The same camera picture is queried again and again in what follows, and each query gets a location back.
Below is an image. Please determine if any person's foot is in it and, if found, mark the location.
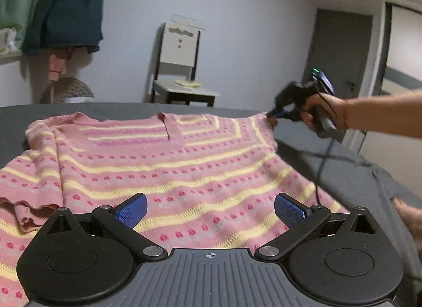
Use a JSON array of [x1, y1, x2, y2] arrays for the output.
[[392, 198, 422, 255]]

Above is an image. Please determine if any white sliding door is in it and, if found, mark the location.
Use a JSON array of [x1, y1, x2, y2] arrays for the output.
[[372, 0, 422, 97]]

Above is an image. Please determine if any clear storage pouch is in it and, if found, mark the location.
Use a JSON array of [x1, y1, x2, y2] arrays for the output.
[[0, 28, 18, 54]]

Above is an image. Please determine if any grey round bumpy cushion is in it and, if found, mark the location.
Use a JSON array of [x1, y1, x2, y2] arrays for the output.
[[40, 77, 95, 105]]

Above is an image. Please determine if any black cable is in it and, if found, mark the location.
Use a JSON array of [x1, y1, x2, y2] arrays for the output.
[[313, 129, 368, 205]]

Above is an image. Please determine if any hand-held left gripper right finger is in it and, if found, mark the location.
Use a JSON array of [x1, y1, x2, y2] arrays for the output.
[[255, 193, 380, 260]]

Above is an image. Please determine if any white and black chair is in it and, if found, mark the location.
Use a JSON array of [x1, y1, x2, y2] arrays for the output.
[[150, 22, 221, 107]]

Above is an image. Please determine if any grey door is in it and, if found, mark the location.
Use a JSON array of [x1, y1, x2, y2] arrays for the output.
[[305, 8, 373, 113]]

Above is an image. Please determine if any pink striped knit sweater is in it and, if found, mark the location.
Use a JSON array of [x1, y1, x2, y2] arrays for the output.
[[0, 112, 352, 307]]

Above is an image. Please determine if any person's right hand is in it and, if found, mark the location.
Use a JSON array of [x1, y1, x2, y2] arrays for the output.
[[301, 93, 347, 133]]

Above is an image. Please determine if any pink hanging garment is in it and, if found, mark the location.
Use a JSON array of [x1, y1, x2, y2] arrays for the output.
[[48, 46, 74, 81]]

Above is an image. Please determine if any person's right forearm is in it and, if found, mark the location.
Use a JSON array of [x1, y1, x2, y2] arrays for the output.
[[343, 89, 422, 139]]

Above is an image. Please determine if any dark teal jacket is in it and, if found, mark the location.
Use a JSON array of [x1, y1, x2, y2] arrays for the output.
[[22, 0, 103, 56]]

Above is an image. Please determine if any white wall socket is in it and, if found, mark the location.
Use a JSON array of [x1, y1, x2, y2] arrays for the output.
[[171, 13, 207, 31]]

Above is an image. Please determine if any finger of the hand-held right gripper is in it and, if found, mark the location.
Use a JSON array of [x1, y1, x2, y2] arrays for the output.
[[265, 104, 292, 119]]

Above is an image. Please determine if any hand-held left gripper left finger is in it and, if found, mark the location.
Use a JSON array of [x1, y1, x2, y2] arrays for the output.
[[33, 193, 168, 260]]

